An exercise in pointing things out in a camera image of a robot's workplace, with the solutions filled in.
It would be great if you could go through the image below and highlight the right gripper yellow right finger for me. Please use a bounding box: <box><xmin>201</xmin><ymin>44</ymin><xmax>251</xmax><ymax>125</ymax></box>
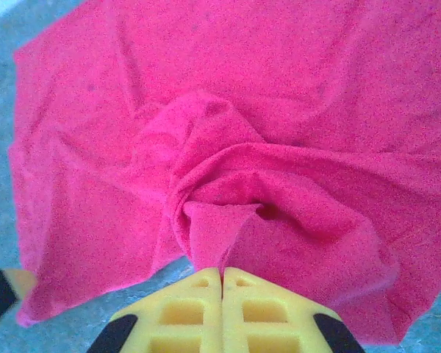
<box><xmin>223</xmin><ymin>267</ymin><xmax>365</xmax><ymax>353</ymax></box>

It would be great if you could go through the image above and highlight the pink red t-shirt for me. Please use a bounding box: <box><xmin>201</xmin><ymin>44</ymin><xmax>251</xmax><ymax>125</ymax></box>
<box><xmin>7</xmin><ymin>0</ymin><xmax>441</xmax><ymax>346</ymax></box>

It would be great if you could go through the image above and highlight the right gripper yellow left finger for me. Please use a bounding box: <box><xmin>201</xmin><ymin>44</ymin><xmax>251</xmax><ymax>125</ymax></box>
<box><xmin>91</xmin><ymin>267</ymin><xmax>223</xmax><ymax>353</ymax></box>

